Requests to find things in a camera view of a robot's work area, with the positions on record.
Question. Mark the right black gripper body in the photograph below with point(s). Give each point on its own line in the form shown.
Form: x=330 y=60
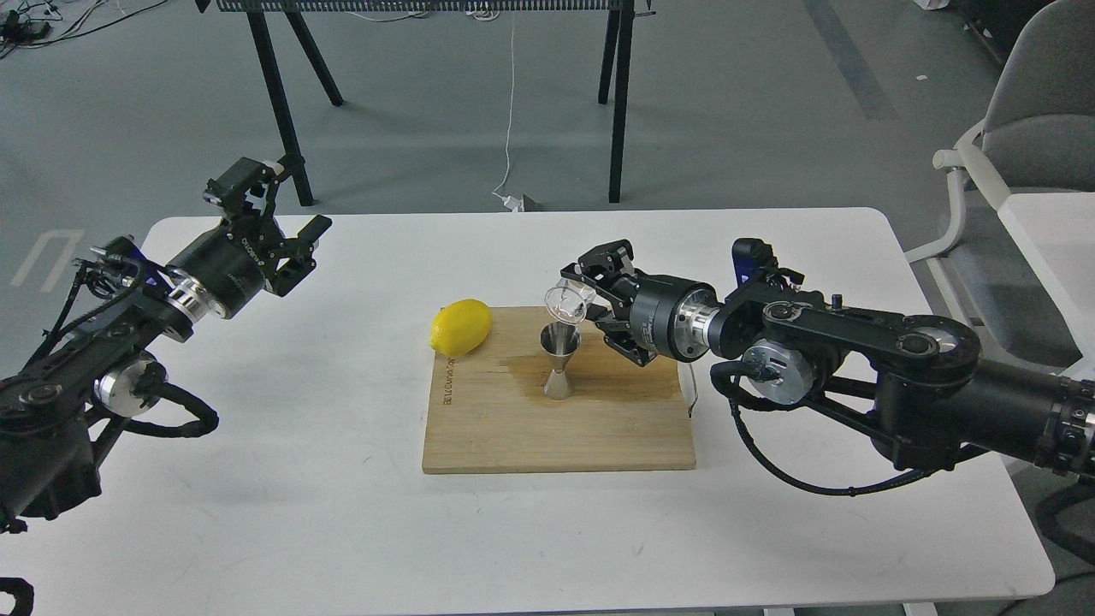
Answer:
x=670 y=315

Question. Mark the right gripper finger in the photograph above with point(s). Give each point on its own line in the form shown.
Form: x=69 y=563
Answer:
x=609 y=269
x=617 y=335

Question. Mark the grey office chair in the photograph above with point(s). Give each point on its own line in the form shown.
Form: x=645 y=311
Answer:
x=1035 y=139

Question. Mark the yellow lemon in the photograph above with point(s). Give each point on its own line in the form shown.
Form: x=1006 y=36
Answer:
x=460 y=327

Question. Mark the black metal frame table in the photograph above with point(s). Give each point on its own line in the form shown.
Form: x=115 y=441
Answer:
x=437 y=72

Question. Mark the small clear glass cup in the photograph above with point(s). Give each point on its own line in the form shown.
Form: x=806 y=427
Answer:
x=569 y=301

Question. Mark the steel double jigger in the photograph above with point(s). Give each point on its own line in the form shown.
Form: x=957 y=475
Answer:
x=559 y=341

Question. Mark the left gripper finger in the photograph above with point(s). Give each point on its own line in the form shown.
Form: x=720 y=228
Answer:
x=286 y=261
x=246 y=195

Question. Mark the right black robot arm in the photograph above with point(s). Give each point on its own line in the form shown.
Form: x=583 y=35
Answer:
x=916 y=385

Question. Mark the bamboo cutting board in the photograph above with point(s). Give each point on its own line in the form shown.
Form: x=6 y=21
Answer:
x=487 y=412

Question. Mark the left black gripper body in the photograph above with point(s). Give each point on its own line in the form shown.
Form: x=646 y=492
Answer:
x=224 y=268

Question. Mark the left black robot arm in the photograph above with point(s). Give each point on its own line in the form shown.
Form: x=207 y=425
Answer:
x=93 y=377

